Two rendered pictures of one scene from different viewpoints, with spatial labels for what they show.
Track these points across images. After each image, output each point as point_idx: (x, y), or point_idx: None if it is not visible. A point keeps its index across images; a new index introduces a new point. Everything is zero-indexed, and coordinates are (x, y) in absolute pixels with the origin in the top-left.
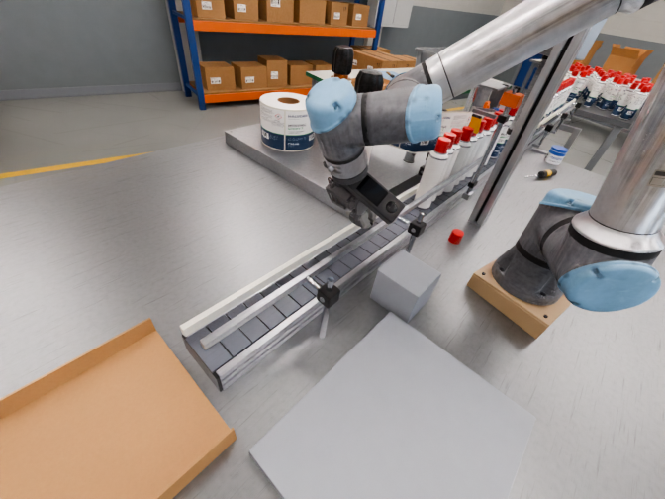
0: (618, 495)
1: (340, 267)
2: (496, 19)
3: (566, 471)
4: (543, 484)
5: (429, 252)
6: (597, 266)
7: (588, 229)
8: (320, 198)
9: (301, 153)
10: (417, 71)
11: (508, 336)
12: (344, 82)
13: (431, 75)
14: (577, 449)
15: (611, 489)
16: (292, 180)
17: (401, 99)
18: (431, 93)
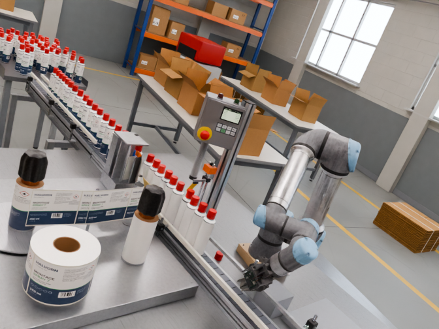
0: (342, 296)
1: (263, 319)
2: (291, 179)
3: (338, 303)
4: (344, 312)
5: (229, 275)
6: (320, 239)
7: None
8: (163, 302)
9: (97, 283)
10: (281, 209)
11: (286, 281)
12: (309, 239)
13: (286, 209)
14: (331, 296)
15: (341, 297)
16: (130, 311)
17: (315, 232)
18: (317, 224)
